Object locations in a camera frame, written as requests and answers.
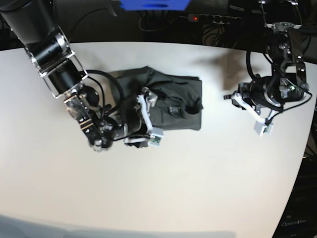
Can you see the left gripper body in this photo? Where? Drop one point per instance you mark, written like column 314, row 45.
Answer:
column 266, row 97

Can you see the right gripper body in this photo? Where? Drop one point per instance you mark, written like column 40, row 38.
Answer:
column 133, row 118

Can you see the dark grey T-shirt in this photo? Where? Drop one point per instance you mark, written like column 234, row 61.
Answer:
column 179, row 105

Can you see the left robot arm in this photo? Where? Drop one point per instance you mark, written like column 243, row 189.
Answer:
column 283, row 21

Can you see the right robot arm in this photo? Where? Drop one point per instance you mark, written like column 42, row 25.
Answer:
column 49, row 51

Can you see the black power strip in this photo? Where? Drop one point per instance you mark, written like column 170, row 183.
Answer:
column 214, row 19

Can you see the blue plastic bin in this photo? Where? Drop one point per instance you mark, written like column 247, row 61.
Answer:
column 137, row 5

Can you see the black OpenArm base box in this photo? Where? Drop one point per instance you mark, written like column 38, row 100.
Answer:
column 299, row 219

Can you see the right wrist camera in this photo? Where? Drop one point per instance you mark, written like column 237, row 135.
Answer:
column 156, row 136

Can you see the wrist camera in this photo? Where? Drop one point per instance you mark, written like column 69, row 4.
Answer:
column 156, row 136
column 261, row 128

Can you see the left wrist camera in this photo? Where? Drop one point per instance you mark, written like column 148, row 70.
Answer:
column 261, row 128

